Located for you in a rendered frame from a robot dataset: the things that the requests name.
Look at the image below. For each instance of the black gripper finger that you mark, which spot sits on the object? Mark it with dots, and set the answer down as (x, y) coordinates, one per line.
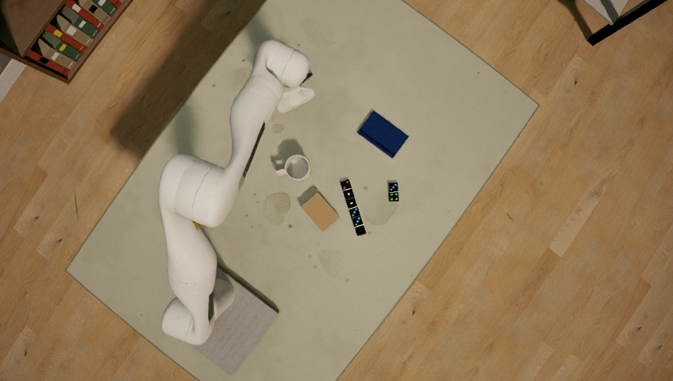
(308, 76)

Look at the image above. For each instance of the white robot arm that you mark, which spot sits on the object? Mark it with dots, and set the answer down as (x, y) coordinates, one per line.
(205, 192)

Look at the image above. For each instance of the dark blue rectangular block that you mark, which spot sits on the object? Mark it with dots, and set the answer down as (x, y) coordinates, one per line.
(382, 134)

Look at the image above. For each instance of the white mug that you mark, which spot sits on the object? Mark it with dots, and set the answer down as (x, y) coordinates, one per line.
(296, 167)

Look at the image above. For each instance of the black domino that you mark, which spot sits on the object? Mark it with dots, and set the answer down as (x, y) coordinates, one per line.
(347, 189)
(359, 227)
(352, 207)
(393, 192)

